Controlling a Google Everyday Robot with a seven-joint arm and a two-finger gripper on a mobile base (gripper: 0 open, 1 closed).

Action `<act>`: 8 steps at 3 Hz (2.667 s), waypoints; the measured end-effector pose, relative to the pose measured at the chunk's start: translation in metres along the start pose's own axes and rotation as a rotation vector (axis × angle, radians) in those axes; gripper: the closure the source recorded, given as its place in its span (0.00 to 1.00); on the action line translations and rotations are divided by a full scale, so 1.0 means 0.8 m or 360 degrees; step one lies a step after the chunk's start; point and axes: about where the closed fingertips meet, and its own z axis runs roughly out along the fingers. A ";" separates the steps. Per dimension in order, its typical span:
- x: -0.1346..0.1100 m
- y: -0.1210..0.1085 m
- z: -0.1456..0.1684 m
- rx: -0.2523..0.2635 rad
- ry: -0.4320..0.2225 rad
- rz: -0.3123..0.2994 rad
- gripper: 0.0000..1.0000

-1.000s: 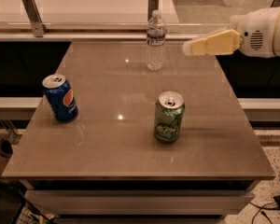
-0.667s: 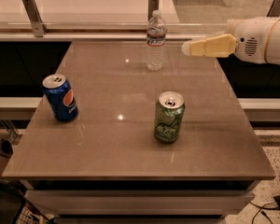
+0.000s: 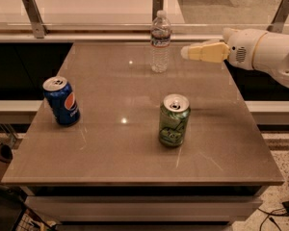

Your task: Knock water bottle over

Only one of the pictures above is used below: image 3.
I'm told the middle metal railing bracket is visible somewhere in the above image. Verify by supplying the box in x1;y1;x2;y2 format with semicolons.
152;0;164;19

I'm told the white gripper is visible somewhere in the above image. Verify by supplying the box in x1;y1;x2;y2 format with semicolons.
181;28;267;70

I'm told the green soda can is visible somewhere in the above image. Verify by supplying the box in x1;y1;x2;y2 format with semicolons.
159;93;191;147

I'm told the blue Pepsi can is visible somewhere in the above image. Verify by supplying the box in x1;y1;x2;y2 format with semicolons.
42;76;80;126

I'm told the black equipment with keypad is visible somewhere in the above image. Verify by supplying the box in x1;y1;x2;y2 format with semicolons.
0;184;58;231

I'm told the metal railing bracket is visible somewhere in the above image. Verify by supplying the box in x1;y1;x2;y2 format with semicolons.
267;0;289;33
22;0;48;39
152;0;164;19

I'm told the dark round bin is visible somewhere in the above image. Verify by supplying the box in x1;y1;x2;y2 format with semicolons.
0;143;13;164

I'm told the clear plastic water bottle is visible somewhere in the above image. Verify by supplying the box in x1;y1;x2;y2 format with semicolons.
150;10;171;73

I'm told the right metal railing bracket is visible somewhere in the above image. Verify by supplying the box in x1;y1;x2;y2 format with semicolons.
267;0;289;33

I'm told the left metal railing bracket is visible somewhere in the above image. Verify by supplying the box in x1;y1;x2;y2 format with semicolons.
22;0;48;39

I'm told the black cable on floor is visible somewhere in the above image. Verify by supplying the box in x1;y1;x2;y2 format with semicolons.
257;190;289;231

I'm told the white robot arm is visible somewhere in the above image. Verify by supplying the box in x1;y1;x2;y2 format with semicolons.
181;28;289;89

